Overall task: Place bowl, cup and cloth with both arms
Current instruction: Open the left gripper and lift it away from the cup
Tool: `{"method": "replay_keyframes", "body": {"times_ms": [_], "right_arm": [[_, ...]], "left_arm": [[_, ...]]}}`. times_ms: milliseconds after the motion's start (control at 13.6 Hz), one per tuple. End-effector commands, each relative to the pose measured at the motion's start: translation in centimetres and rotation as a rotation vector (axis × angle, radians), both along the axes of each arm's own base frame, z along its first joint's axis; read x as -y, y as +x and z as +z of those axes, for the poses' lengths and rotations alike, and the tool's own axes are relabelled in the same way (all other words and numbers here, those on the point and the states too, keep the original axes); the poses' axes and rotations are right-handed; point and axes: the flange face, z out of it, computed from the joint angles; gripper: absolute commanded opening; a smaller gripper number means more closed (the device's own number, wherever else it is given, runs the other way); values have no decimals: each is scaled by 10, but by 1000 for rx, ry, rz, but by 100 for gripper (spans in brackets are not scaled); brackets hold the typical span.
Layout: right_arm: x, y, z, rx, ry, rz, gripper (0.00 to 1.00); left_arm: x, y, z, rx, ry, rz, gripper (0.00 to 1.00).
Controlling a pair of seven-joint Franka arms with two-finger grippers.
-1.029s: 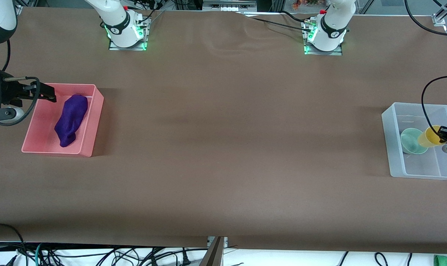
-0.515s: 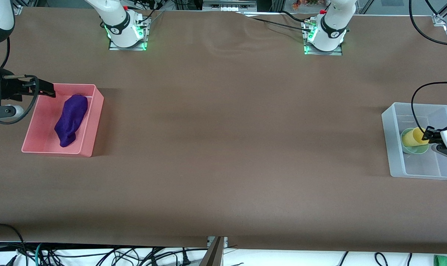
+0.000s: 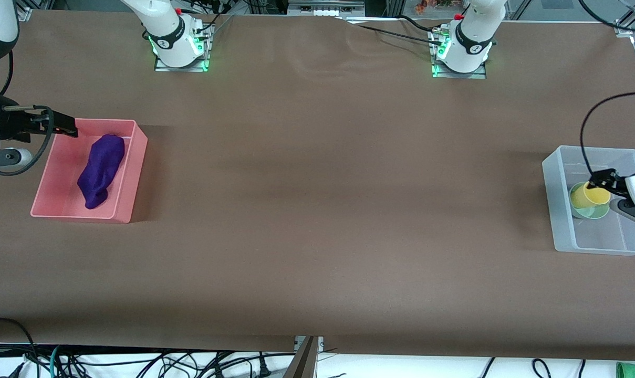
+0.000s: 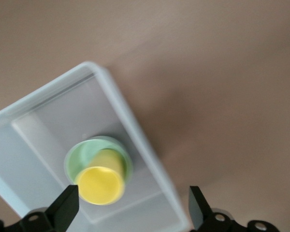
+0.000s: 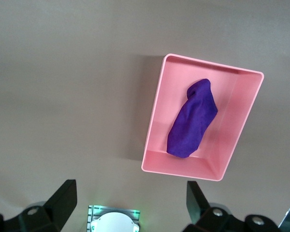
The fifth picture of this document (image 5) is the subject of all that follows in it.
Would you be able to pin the purple cloth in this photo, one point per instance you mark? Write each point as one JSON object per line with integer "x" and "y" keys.
{"x": 193, "y": 120}

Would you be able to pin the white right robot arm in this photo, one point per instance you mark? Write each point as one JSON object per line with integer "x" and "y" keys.
{"x": 113, "y": 222}

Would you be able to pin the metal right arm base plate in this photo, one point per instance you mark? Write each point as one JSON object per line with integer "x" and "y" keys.
{"x": 91, "y": 215}

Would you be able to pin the pink plastic bin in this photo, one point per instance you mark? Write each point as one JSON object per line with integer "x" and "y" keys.
{"x": 222, "y": 145}

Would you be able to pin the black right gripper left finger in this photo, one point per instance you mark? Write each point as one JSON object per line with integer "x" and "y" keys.
{"x": 60, "y": 207}

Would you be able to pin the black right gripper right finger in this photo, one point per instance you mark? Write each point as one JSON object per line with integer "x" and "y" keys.
{"x": 200, "y": 212}

